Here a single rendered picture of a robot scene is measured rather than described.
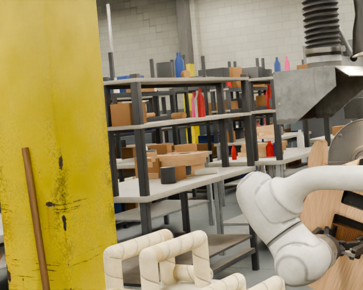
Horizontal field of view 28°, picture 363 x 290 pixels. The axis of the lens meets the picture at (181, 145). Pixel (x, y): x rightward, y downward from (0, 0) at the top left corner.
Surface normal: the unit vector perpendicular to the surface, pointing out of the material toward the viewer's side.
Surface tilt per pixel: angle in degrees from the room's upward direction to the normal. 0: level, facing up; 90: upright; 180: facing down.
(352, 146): 84
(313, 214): 89
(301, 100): 90
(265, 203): 86
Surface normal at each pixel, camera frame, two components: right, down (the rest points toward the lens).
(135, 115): -0.48, 0.08
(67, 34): 0.86, -0.04
